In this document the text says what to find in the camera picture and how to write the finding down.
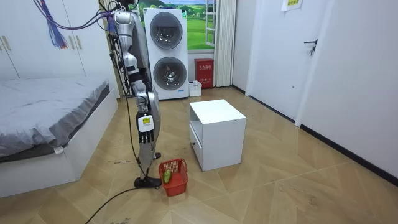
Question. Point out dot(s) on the robot legs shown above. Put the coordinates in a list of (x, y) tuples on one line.
[(148, 149)]

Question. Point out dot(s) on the green soft toy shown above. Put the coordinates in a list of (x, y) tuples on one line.
[(167, 176)]

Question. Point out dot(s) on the white bedside cabinet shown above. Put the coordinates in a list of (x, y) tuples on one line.
[(222, 140)]

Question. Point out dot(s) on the robot body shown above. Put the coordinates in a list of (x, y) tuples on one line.
[(140, 40)]

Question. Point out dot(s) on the grey bed with white frame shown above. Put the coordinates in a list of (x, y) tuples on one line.
[(40, 105)]

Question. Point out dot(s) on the white door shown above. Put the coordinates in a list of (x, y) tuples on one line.
[(280, 62)]

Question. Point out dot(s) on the green landscape wall poster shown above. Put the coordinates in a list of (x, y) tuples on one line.
[(196, 31)]

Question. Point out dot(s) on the small white bin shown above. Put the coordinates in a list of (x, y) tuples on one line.
[(195, 89)]

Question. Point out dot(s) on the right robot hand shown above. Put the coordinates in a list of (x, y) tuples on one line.
[(145, 124)]

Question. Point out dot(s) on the red metal cabinet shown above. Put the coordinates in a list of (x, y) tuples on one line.
[(204, 73)]

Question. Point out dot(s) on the red plastic basket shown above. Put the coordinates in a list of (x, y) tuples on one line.
[(178, 183)]

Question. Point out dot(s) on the white curtain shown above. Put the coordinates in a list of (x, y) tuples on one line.
[(224, 43)]

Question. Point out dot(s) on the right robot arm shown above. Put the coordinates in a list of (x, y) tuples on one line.
[(125, 34)]

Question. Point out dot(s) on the white wardrobe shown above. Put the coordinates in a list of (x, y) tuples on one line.
[(40, 37)]

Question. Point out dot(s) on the paper sheet with yellow label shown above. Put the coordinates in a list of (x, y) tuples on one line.
[(291, 4)]

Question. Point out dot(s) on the white washing machine tower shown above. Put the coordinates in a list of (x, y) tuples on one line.
[(168, 53)]

